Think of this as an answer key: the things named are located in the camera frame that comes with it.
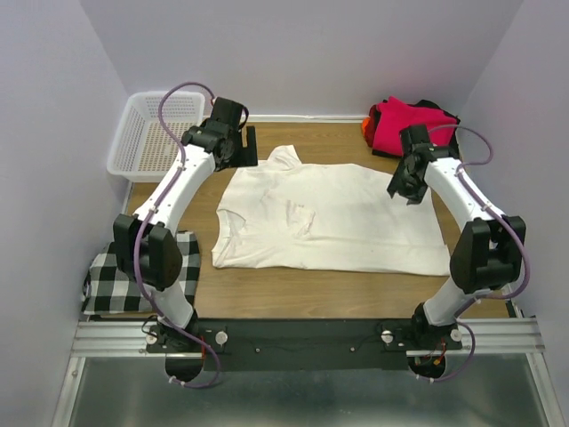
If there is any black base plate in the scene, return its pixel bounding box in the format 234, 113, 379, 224
146, 318, 462, 372

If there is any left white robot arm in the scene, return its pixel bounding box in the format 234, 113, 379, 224
113, 98, 258, 351

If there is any orange folded t shirt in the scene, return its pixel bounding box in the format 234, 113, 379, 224
362, 117, 374, 138

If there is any white t shirt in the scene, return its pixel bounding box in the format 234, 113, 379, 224
212, 145, 450, 277

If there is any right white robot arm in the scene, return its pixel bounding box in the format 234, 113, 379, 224
388, 125, 531, 350

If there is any white plastic basket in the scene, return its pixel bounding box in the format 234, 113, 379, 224
107, 91, 206, 182

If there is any aluminium frame rail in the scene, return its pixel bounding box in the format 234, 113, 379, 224
71, 318, 545, 358

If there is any black folded t shirt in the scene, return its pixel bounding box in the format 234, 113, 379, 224
371, 99, 461, 161

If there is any pink folded t shirt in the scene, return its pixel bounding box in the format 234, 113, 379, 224
364, 96, 460, 158

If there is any black white checkered cloth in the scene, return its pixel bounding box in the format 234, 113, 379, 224
81, 231, 201, 316

